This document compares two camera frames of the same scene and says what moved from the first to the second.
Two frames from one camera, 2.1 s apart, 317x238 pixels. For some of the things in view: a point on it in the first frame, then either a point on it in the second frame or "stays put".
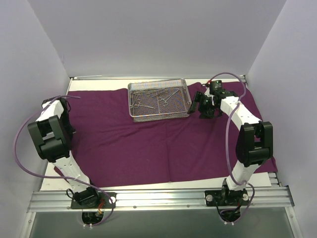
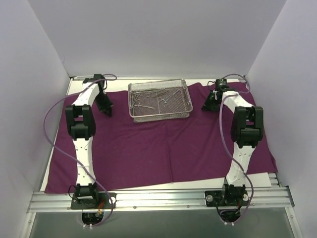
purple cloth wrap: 109,149 stays put
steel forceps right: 165,104 stays put
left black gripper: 68,125 to 104,105
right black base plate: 226,198 stays put
